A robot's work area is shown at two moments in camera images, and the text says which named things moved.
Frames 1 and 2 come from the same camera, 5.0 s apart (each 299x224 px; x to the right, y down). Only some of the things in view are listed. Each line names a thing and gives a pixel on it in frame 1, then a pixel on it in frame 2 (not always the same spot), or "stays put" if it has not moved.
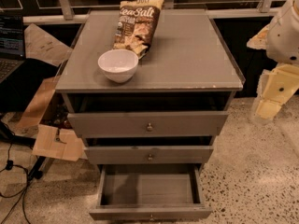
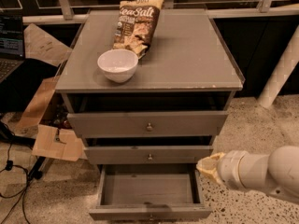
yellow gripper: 284,37 -> 228,169
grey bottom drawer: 150,192 stays put
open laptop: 12,52 stays put
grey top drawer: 149,124 stays put
